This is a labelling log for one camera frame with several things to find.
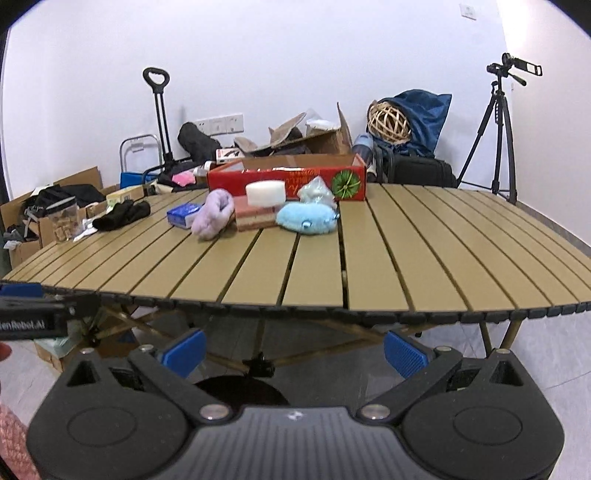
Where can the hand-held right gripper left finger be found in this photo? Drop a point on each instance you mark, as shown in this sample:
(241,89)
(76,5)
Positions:
(184,353)

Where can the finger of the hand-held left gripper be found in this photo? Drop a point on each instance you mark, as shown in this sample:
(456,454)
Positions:
(21,290)
(81,304)

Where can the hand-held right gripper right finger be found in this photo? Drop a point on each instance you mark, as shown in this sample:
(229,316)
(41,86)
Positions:
(406,354)

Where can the blue tissue pack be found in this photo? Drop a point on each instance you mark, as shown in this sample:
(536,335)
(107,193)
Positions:
(183,216)

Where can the lavender fuzzy cloth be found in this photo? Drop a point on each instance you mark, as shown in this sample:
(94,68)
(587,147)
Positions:
(212,217)

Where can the light blue plush toy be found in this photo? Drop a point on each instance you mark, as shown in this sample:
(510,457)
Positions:
(304,219)

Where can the white oval foam block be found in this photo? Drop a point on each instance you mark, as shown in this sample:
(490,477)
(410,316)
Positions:
(265,194)

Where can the person's left hand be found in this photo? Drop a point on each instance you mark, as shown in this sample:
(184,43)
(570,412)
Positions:
(4,352)

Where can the light green bin liner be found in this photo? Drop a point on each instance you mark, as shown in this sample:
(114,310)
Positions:
(55,345)

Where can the cardboard bin carton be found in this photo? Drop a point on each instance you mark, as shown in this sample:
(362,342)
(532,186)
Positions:
(48,361)

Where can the large brown cardboard box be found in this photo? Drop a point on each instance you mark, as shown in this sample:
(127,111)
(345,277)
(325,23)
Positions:
(23,240)

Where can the black round pan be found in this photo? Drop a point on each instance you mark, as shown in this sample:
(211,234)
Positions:
(240,392)

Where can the white plastic packet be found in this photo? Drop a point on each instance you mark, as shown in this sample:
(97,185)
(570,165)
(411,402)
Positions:
(85,230)

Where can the clear jar with black lid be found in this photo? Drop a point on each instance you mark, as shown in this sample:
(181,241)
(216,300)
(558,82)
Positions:
(62,221)

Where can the tan slatted folding table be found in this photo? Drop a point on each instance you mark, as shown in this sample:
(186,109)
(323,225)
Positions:
(415,258)

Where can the black cloth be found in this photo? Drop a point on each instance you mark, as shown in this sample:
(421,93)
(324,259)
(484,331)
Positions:
(120,216)

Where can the black clothes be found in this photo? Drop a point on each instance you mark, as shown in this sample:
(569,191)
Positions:
(69,194)

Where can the pale yellow box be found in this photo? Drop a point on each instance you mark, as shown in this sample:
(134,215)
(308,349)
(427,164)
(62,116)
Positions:
(124,194)

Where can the person's pink patterned clothing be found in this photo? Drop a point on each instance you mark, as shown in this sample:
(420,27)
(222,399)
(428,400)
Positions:
(11,443)

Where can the blue box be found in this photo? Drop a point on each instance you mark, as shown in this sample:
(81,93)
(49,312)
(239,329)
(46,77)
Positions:
(133,179)

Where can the pink layered sponge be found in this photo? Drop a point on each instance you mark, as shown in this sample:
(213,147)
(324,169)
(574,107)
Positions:
(254,218)

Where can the pink packet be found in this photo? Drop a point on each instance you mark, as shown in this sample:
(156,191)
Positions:
(184,179)

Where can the crumpled clear plastic bag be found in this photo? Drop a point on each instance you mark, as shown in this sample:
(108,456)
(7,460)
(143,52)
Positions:
(316,189)

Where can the black bag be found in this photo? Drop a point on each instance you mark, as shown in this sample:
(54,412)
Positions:
(196,141)

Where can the small printed box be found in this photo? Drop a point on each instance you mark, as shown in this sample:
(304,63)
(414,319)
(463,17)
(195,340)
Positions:
(228,154)

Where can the red cardboard box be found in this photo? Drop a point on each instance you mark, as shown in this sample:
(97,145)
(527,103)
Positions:
(295,177)

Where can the blue water bottle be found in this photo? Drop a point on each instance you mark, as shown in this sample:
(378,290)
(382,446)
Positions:
(362,147)

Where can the open cardboard box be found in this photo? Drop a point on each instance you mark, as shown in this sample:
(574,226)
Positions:
(330,138)

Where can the rattan ball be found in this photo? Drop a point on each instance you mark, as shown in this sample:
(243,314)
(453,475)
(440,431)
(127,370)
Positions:
(390,122)

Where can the torn cardboard piece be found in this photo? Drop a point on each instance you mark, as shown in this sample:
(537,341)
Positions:
(277,134)

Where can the black tripod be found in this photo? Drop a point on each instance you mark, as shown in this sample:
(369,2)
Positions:
(501,134)

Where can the dark blue cloth bag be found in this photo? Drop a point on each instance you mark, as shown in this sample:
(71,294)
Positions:
(429,115)

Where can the white wall sockets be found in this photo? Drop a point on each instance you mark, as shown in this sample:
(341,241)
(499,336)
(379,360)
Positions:
(219,123)

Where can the white wall switch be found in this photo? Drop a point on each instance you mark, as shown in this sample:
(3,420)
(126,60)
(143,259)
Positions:
(467,11)

